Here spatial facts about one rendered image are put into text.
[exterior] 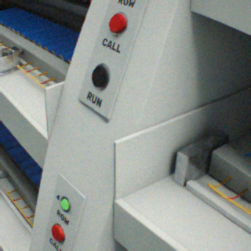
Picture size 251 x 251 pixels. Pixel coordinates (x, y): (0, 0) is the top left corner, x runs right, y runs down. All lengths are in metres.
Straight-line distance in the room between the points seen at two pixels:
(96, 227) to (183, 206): 0.07
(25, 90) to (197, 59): 0.22
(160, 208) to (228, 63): 0.13
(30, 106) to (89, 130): 0.12
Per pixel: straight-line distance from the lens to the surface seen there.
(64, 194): 0.36
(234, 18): 0.27
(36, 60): 0.51
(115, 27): 0.31
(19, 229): 0.55
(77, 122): 0.35
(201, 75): 0.32
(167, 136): 0.32
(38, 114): 0.42
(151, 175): 0.33
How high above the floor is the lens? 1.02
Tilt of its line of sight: 18 degrees down
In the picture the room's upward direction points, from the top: 18 degrees clockwise
